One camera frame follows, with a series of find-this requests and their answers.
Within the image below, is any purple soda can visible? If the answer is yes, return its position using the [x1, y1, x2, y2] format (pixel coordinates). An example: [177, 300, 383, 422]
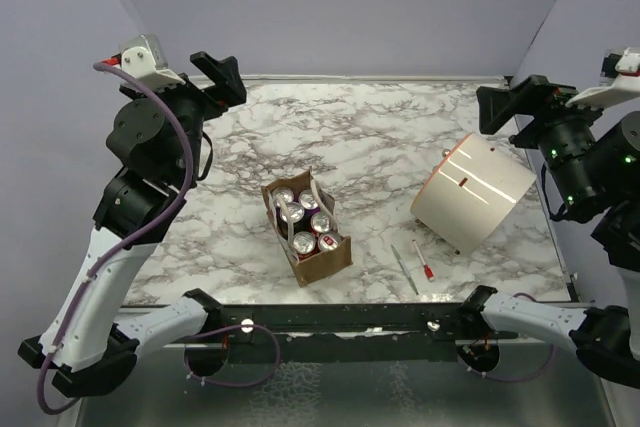
[271, 186, 296, 206]
[298, 189, 320, 211]

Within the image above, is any black beverage can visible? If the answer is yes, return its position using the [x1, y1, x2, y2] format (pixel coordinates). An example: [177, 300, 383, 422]
[280, 202, 305, 224]

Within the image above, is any red cola can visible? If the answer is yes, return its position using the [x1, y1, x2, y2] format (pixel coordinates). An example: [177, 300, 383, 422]
[310, 212, 332, 235]

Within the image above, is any silver red beverage can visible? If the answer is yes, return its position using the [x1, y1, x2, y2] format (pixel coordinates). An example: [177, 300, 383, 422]
[317, 231, 342, 252]

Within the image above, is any brown canvas bag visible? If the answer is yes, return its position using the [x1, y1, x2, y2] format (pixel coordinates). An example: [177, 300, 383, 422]
[261, 170, 352, 287]

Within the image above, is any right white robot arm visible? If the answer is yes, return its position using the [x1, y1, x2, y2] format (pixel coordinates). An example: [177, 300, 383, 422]
[458, 75, 639, 388]

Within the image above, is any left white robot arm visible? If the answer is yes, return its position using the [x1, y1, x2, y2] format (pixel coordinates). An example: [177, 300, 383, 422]
[18, 47, 247, 401]

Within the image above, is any white cylindrical container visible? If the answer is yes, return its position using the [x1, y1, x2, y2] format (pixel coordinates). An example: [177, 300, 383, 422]
[410, 133, 535, 254]

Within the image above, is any red white marker pen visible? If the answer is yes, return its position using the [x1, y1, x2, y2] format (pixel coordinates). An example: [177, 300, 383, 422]
[412, 240, 435, 281]

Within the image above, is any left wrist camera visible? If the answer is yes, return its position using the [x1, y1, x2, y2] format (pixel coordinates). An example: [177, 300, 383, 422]
[103, 34, 186, 93]

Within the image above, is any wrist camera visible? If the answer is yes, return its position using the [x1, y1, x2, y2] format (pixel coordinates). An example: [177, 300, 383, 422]
[567, 47, 639, 110]
[103, 34, 186, 93]

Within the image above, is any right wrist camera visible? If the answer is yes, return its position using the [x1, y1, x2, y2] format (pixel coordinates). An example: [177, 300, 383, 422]
[567, 47, 639, 110]

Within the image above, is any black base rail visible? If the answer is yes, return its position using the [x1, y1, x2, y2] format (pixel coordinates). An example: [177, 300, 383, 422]
[203, 303, 515, 364]

